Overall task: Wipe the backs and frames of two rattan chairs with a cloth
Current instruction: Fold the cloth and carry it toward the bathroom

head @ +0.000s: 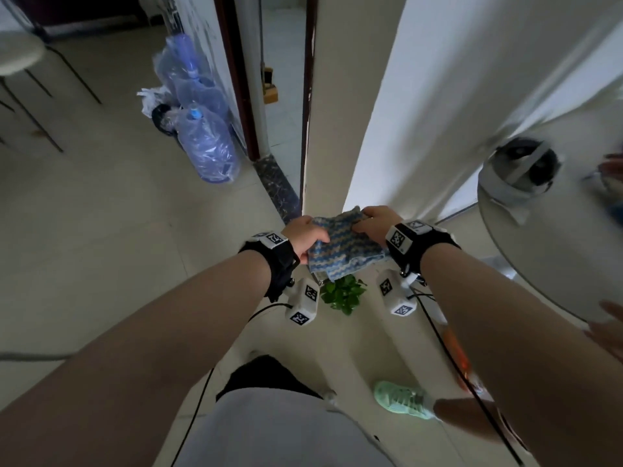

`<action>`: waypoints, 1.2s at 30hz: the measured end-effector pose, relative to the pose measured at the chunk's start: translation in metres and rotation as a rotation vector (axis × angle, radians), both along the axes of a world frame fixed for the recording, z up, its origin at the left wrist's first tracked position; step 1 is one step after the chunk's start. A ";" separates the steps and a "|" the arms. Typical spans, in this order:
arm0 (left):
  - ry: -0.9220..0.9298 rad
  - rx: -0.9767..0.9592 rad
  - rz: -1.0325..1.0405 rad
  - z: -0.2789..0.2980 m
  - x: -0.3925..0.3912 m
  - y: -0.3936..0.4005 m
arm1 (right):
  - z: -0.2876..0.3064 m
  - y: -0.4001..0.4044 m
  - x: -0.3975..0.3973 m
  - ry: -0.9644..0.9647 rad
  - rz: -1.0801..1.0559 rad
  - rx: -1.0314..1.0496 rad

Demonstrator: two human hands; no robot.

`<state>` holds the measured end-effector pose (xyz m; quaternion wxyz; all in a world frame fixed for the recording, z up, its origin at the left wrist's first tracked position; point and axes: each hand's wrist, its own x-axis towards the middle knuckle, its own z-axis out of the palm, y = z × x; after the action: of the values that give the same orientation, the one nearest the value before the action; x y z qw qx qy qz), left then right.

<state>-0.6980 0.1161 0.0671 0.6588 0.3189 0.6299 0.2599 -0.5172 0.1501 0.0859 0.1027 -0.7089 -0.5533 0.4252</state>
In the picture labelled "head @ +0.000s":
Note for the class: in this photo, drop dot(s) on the person's right hand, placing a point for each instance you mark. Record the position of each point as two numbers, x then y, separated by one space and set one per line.
382 221

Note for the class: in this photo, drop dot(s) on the person's left hand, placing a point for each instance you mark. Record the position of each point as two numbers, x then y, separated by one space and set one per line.
302 233

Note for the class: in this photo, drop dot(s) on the blue patterned cleaning cloth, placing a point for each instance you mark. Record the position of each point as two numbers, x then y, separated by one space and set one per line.
345 248

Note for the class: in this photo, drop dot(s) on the cream seat cane back chair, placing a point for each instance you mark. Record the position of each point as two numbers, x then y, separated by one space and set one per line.
19 50

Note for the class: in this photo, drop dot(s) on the person's left forearm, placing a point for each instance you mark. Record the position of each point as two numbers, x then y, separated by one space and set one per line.
121 364

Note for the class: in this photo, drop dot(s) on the person's right forearm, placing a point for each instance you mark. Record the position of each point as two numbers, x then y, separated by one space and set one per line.
535 345

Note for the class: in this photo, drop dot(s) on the person's dark trousers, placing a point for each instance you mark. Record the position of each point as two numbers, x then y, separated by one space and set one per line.
263 374

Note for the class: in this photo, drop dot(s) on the person's right white shoe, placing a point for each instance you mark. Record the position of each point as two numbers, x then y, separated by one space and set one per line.
329 396

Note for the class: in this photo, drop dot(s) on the person's white shirt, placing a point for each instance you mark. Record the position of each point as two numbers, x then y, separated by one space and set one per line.
272 432

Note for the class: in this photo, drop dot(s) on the black left wristband with markers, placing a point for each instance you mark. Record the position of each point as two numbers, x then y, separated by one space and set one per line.
282 267

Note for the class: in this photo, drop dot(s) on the black wristband with markers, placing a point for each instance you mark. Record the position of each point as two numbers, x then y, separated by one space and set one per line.
282 267
418 252

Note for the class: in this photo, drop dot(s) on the black right wristband with markers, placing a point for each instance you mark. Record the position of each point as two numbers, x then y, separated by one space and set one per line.
418 252

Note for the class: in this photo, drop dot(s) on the white left wrist tracker box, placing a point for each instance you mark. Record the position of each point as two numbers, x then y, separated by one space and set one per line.
302 303

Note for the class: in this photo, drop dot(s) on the white wrist tracker box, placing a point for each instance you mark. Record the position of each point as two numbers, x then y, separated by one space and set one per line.
302 303
394 294

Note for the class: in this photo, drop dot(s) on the green potted plant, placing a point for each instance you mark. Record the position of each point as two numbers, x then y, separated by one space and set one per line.
343 291

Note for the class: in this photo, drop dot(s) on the white right wrist tracker box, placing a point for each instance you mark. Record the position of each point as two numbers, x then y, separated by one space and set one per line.
394 294

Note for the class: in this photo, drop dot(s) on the white tissue packet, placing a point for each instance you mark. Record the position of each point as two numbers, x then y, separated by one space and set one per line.
511 209

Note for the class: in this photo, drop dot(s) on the white paper cup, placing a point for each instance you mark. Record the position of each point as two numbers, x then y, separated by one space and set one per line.
511 182

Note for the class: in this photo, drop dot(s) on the small yellow box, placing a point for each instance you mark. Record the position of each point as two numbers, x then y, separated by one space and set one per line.
270 92

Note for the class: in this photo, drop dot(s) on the black plastic bag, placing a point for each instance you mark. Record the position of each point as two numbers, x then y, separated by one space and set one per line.
160 119

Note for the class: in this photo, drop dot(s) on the white plastic bag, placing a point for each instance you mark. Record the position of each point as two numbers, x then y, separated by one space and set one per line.
151 99

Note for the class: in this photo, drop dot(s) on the dark red wooden door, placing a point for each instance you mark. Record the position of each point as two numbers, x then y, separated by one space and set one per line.
73 7

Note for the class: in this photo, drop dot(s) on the dark red door frame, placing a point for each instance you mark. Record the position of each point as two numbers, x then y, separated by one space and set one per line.
238 92

